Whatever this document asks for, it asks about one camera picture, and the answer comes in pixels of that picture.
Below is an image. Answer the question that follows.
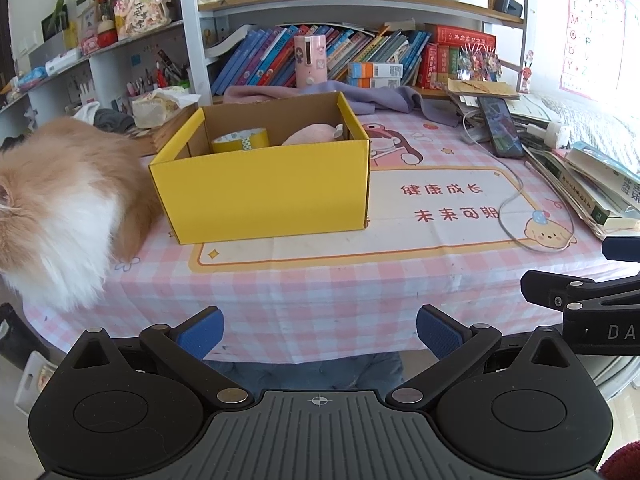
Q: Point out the alphabet wall poster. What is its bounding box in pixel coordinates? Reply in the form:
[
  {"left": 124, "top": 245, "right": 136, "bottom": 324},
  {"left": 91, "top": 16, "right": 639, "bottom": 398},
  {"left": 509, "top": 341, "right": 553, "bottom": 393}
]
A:
[{"left": 560, "top": 0, "right": 629, "bottom": 104}]

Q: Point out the yellow cardboard box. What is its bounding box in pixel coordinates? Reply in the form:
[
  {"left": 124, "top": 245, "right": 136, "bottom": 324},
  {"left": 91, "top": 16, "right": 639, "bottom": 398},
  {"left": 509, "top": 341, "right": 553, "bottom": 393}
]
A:
[{"left": 148, "top": 91, "right": 372, "bottom": 246}]

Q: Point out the pink plush toy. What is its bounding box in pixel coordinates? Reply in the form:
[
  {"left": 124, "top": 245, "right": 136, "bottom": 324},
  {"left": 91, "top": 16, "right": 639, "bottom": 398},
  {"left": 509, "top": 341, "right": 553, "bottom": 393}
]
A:
[{"left": 281, "top": 122, "right": 345, "bottom": 147}]

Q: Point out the yellow tape roll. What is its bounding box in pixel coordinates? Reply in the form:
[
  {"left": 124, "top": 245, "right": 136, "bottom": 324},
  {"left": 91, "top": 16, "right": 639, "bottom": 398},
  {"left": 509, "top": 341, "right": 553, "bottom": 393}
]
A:
[{"left": 211, "top": 127, "right": 271, "bottom": 155}]

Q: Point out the white charging cable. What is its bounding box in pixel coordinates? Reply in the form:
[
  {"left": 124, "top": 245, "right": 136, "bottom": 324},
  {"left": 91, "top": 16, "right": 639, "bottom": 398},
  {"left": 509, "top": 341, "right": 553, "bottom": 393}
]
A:
[{"left": 462, "top": 110, "right": 576, "bottom": 253}]

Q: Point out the pink cylindrical device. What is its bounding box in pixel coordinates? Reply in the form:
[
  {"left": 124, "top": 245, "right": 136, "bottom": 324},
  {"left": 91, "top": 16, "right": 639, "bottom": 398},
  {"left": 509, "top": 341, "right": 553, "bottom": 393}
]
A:
[{"left": 294, "top": 35, "right": 328, "bottom": 89}]

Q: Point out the white charger plug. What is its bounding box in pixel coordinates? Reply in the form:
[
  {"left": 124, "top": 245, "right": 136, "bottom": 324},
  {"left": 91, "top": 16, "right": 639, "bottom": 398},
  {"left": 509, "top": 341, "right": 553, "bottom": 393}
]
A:
[{"left": 529, "top": 120, "right": 571, "bottom": 150}]

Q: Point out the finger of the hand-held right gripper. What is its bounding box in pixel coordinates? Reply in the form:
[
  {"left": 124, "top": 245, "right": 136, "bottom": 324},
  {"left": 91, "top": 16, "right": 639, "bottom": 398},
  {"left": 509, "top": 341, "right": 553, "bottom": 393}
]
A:
[
  {"left": 602, "top": 234, "right": 640, "bottom": 261},
  {"left": 521, "top": 270, "right": 640, "bottom": 311}
]

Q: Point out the cream cloth bag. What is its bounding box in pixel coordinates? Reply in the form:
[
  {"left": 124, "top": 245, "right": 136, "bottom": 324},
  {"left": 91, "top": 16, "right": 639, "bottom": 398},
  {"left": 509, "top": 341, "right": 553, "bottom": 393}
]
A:
[{"left": 131, "top": 86, "right": 201, "bottom": 129}]

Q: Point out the desk pen cup with pens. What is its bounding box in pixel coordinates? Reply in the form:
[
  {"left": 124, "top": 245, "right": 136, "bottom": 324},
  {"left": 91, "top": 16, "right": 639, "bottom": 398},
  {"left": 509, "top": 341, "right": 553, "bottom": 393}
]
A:
[{"left": 127, "top": 50, "right": 191, "bottom": 97}]

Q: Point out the thick red dictionary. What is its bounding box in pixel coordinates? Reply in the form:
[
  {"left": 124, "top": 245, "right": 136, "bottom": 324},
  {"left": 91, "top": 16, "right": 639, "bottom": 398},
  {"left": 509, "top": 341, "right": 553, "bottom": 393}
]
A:
[{"left": 426, "top": 24, "right": 497, "bottom": 49}]

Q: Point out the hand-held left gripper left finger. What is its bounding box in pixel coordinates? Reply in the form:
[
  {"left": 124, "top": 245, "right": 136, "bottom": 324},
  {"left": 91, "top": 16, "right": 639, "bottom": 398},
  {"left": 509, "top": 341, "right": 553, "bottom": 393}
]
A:
[{"left": 65, "top": 306, "right": 254, "bottom": 406}]

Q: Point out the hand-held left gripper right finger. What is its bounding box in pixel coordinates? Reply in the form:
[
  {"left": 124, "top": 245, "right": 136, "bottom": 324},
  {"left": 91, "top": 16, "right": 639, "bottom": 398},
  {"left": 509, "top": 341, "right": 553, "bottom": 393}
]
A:
[{"left": 387, "top": 305, "right": 573, "bottom": 406}]

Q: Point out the red cartoon figure sticker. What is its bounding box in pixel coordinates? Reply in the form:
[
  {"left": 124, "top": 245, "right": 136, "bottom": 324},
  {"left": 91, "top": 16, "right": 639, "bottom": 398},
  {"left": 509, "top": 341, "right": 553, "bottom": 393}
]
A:
[{"left": 517, "top": 50, "right": 535, "bottom": 94}]

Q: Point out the orange white fluffy cat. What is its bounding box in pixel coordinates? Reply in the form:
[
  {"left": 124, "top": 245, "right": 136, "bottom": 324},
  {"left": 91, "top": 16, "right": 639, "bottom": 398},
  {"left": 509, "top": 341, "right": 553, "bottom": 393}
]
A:
[{"left": 0, "top": 116, "right": 163, "bottom": 313}]

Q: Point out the black smartphone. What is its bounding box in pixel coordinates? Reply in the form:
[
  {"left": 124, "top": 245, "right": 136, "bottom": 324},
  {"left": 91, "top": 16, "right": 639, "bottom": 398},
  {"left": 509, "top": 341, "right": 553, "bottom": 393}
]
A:
[{"left": 477, "top": 96, "right": 526, "bottom": 159}]

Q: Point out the red fuzzy cloth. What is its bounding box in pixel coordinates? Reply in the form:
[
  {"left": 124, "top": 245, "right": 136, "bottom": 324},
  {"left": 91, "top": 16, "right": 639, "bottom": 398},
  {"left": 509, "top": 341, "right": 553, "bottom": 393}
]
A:
[{"left": 597, "top": 440, "right": 640, "bottom": 480}]

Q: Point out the orange white medicine box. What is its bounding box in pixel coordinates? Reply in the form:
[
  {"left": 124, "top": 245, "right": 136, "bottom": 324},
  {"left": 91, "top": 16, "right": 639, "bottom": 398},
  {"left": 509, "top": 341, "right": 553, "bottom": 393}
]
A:
[
  {"left": 348, "top": 62, "right": 403, "bottom": 79},
  {"left": 347, "top": 76, "right": 402, "bottom": 89}
]

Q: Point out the red round ornament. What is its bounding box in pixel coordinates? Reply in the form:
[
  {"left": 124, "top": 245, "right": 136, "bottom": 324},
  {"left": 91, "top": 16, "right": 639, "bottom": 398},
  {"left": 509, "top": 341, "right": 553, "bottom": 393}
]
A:
[{"left": 97, "top": 15, "right": 119, "bottom": 49}]

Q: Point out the pile of clothes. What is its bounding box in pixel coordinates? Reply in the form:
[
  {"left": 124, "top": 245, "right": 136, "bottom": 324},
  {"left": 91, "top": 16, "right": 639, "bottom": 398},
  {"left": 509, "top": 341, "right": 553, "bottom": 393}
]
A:
[{"left": 65, "top": 101, "right": 137, "bottom": 136}]

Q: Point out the mauve and lavender cloth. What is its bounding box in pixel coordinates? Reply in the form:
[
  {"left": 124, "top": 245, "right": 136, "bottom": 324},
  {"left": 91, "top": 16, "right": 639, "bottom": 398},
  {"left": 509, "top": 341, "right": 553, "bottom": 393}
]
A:
[{"left": 223, "top": 85, "right": 461, "bottom": 127}]

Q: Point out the white wooden bookshelf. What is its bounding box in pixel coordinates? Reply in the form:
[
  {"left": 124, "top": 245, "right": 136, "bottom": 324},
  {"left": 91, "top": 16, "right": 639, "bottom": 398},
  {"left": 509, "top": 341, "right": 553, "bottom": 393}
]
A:
[{"left": 177, "top": 0, "right": 528, "bottom": 102}]

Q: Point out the pile of books and papers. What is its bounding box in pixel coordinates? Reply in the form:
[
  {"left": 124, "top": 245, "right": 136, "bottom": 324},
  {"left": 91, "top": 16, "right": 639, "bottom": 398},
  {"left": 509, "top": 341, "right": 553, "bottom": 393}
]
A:
[{"left": 510, "top": 95, "right": 640, "bottom": 242}]

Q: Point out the red boxed book set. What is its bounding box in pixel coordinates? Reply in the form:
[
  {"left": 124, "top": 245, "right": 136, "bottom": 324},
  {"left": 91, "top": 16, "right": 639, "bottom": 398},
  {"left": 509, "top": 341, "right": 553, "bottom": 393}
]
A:
[{"left": 417, "top": 44, "right": 461, "bottom": 90}]

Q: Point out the white patterned bed blanket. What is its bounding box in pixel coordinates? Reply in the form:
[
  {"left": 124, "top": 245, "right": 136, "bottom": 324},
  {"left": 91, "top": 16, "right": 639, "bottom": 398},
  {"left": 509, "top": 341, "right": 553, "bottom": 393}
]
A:
[{"left": 532, "top": 92, "right": 640, "bottom": 171}]

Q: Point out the stack of brown envelopes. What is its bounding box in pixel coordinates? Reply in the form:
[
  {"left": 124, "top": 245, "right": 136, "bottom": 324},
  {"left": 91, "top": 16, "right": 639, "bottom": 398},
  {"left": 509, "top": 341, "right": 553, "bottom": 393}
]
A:
[{"left": 446, "top": 78, "right": 521, "bottom": 101}]

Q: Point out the grey white cubby shelf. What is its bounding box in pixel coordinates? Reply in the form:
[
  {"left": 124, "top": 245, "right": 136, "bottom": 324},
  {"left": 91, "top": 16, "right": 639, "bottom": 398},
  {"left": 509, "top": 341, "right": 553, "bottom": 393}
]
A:
[{"left": 0, "top": 20, "right": 201, "bottom": 132}]

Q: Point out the glittery colourful ornament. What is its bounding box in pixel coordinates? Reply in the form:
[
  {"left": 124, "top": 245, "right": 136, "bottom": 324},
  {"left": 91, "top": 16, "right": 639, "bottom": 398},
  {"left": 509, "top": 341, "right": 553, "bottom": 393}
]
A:
[{"left": 457, "top": 42, "right": 503, "bottom": 82}]

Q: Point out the pink butterfly doll ornament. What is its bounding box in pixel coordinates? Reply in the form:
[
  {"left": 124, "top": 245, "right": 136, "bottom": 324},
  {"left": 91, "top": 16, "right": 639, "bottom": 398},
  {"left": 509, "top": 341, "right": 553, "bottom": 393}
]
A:
[{"left": 114, "top": 0, "right": 173, "bottom": 38}]

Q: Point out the wooden chessboard box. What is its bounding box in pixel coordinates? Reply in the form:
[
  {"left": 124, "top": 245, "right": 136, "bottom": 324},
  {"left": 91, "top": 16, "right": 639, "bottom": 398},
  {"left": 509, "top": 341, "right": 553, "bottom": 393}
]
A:
[{"left": 125, "top": 105, "right": 201, "bottom": 157}]

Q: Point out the row of blue paperback books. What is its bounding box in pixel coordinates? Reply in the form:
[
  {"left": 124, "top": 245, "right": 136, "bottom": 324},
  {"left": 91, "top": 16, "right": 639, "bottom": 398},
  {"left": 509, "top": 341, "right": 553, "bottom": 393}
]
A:
[{"left": 210, "top": 24, "right": 431, "bottom": 96}]

